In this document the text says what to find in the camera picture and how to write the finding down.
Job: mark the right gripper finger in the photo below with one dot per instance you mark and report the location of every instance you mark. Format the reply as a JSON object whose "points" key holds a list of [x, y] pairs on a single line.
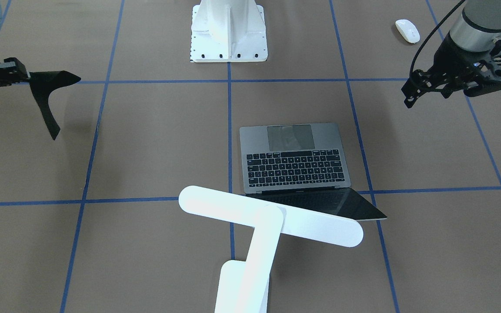
{"points": [[12, 70]]}

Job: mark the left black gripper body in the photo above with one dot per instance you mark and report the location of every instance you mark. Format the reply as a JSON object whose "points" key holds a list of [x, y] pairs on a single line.
{"points": [[452, 55]]}

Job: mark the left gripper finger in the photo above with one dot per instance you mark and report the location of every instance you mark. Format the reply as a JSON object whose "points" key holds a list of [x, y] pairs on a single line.
{"points": [[419, 77], [412, 93]]}

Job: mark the black mouse pad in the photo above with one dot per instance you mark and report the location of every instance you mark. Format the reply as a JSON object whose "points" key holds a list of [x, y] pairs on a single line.
{"points": [[42, 85]]}

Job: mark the white computer mouse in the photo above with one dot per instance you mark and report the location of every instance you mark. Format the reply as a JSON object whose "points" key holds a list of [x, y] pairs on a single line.
{"points": [[408, 31]]}

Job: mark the grey laptop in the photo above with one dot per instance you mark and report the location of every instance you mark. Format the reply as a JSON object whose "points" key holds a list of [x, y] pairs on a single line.
{"points": [[302, 165]]}

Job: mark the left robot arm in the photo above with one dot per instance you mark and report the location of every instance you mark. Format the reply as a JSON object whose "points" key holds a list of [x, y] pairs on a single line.
{"points": [[478, 25]]}

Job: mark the white desk lamp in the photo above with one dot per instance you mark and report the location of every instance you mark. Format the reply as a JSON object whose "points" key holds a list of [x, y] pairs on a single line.
{"points": [[243, 285]]}

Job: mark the brown paper table cover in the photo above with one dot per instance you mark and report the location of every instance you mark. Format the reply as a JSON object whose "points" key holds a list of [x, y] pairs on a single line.
{"points": [[90, 222]]}

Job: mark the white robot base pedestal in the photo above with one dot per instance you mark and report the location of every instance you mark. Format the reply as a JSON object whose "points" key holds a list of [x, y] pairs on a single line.
{"points": [[228, 31]]}

